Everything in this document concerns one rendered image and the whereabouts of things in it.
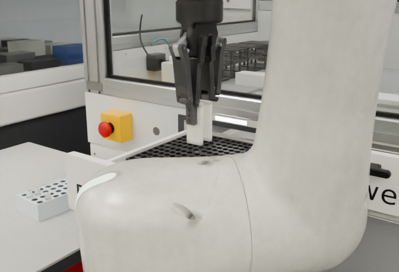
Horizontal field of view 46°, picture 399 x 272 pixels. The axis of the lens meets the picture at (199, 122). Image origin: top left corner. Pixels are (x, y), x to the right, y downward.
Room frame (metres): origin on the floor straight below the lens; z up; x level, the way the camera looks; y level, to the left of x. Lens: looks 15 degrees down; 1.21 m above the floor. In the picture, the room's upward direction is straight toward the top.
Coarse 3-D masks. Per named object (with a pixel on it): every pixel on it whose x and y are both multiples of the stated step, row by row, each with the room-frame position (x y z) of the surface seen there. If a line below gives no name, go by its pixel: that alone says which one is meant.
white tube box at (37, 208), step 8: (48, 184) 0.98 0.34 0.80; (56, 184) 0.99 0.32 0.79; (64, 184) 0.98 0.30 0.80; (24, 192) 0.93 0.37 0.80; (40, 192) 0.93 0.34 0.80; (56, 192) 0.93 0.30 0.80; (64, 192) 0.94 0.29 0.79; (16, 200) 0.92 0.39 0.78; (24, 200) 0.89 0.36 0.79; (32, 200) 0.90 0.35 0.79; (40, 200) 0.89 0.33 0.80; (48, 200) 0.89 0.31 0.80; (56, 200) 0.90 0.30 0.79; (64, 200) 0.91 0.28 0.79; (24, 208) 0.90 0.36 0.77; (32, 208) 0.88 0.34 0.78; (40, 208) 0.87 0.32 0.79; (48, 208) 0.88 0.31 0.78; (56, 208) 0.90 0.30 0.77; (64, 208) 0.91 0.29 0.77; (32, 216) 0.88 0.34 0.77; (40, 216) 0.87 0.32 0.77; (48, 216) 0.88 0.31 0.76
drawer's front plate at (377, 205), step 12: (372, 156) 0.80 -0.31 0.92; (384, 156) 0.79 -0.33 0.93; (396, 156) 0.79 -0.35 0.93; (384, 168) 0.79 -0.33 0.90; (396, 168) 0.78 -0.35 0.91; (372, 180) 0.80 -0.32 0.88; (384, 180) 0.79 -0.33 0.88; (396, 180) 0.78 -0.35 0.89; (372, 192) 0.80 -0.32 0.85; (396, 192) 0.78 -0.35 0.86; (372, 204) 0.80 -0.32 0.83; (384, 204) 0.79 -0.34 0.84; (396, 204) 0.78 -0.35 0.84
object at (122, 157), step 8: (176, 136) 1.03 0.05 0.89; (216, 136) 1.04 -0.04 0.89; (224, 136) 1.03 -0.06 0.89; (232, 136) 1.02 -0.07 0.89; (152, 144) 0.96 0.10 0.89; (160, 144) 0.98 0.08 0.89; (128, 152) 0.91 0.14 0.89; (136, 152) 0.92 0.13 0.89; (112, 160) 0.86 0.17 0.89; (120, 160) 0.88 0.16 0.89
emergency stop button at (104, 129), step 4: (100, 124) 1.13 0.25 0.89; (104, 124) 1.13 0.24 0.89; (108, 124) 1.13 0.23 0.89; (100, 128) 1.13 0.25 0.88; (104, 128) 1.12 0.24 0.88; (108, 128) 1.12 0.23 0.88; (100, 132) 1.13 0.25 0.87; (104, 132) 1.12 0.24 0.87; (108, 132) 1.12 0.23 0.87; (104, 136) 1.13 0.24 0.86; (108, 136) 1.13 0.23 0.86
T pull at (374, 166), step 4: (372, 164) 0.79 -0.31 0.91; (376, 164) 0.79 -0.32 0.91; (372, 168) 0.77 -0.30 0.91; (376, 168) 0.77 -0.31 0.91; (380, 168) 0.79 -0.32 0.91; (372, 172) 0.77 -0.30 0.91; (376, 172) 0.76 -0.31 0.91; (380, 172) 0.76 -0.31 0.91; (384, 172) 0.76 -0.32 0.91; (388, 172) 0.76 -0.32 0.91; (376, 176) 0.77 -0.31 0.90; (380, 176) 0.76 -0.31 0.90; (384, 176) 0.76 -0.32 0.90; (388, 176) 0.75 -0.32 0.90
